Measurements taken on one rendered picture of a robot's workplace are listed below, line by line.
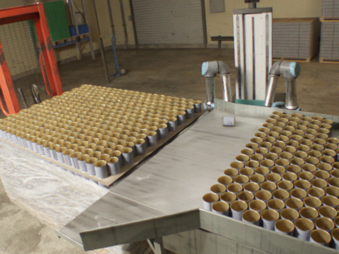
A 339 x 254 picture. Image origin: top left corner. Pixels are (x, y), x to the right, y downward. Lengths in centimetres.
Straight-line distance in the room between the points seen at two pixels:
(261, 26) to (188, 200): 192
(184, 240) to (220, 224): 28
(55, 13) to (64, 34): 76
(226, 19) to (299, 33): 325
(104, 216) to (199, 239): 44
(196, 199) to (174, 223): 23
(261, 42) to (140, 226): 216
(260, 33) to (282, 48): 577
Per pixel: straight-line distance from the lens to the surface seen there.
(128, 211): 142
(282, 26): 860
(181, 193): 148
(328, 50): 853
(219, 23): 1106
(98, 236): 126
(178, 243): 150
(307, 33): 848
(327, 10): 840
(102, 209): 147
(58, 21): 1091
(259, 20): 292
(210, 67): 274
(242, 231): 121
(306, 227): 127
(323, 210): 133
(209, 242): 138
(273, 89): 269
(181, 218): 125
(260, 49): 295
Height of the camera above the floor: 196
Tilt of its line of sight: 24 degrees down
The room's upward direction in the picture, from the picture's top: 8 degrees counter-clockwise
